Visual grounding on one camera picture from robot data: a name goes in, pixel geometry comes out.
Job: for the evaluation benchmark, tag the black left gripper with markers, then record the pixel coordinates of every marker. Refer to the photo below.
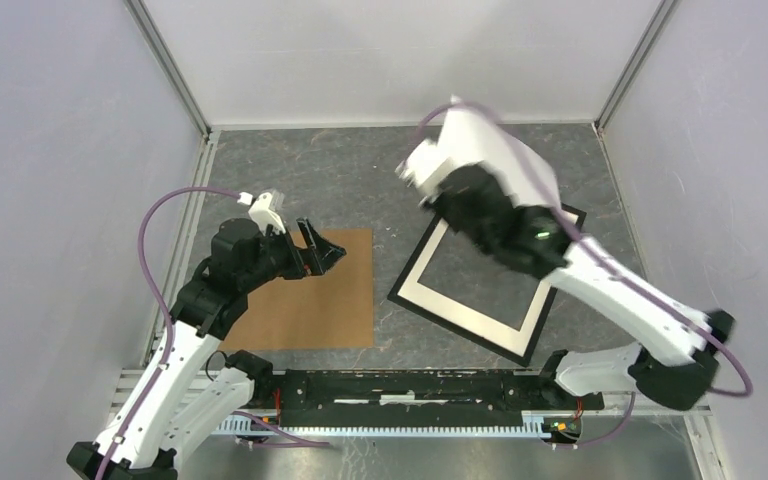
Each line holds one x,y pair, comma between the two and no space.
315,259

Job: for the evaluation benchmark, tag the white mat board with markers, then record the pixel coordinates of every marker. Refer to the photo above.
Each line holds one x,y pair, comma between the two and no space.
449,283

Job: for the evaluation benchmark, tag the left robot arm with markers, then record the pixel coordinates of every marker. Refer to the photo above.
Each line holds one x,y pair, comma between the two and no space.
153,433

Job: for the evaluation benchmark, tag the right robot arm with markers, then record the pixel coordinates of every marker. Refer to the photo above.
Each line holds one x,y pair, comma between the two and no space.
498,192

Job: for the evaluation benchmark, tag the brown cardboard backing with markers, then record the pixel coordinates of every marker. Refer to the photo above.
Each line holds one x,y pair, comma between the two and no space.
332,311

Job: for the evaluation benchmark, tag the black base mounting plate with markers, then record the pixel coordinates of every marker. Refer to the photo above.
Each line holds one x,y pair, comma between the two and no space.
411,398

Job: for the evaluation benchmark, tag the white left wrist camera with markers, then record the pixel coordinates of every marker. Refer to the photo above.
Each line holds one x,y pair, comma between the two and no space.
264,210

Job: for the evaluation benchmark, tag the black picture frame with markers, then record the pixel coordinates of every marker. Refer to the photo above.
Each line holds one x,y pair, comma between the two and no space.
514,344

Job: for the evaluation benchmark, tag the aluminium rail frame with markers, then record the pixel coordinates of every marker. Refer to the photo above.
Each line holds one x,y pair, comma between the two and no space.
477,180

